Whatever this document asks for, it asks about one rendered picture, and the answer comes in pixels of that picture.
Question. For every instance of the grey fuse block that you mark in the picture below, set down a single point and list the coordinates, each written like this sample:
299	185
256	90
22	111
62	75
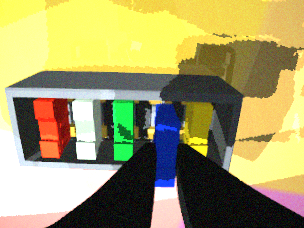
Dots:
63	119

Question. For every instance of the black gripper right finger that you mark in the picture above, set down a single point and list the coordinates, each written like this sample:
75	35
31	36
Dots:
211	197

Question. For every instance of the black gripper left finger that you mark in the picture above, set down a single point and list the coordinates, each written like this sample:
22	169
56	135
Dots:
124	201

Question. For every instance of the green fuse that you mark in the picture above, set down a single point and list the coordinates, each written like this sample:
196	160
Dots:
123	118

